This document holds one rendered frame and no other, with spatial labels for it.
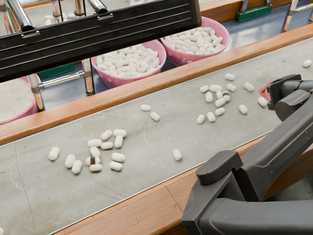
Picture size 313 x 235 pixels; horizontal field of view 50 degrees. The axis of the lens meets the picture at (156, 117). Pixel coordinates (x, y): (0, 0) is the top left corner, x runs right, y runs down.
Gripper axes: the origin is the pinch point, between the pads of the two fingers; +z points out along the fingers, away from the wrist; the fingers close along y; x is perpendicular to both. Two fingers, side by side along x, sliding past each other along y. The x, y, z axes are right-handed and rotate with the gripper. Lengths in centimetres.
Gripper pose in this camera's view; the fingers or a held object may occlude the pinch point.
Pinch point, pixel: (261, 91)
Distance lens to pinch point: 94.9
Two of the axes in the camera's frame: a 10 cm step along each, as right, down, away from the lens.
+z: -4.1, -0.8, 9.1
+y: -8.8, 3.2, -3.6
